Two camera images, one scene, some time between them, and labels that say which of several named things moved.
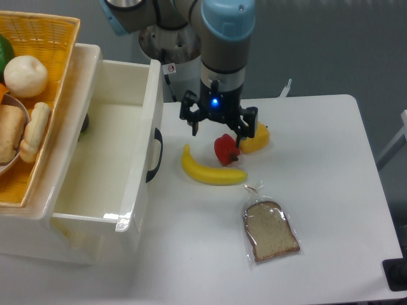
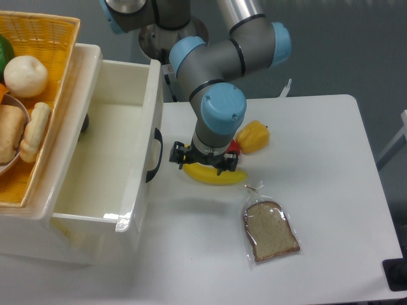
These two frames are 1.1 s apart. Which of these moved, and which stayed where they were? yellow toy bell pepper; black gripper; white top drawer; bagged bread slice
Moved: black gripper
Stayed: white top drawer; yellow toy bell pepper; bagged bread slice
